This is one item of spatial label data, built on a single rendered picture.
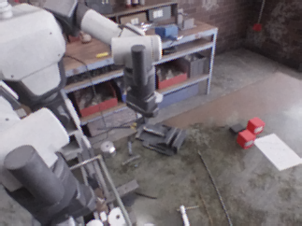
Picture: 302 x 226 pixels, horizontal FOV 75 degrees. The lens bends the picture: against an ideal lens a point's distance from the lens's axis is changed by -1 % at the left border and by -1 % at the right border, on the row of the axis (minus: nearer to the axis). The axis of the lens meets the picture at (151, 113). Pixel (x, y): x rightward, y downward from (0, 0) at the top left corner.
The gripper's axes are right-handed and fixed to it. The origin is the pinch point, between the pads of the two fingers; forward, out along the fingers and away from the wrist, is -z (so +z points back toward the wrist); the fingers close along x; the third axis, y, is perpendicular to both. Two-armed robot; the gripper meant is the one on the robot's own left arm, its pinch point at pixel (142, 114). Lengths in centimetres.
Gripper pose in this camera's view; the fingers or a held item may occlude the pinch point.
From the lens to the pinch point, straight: 66.7
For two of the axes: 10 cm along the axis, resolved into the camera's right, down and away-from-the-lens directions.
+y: 6.4, -5.4, 5.4
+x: 7.7, 4.4, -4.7
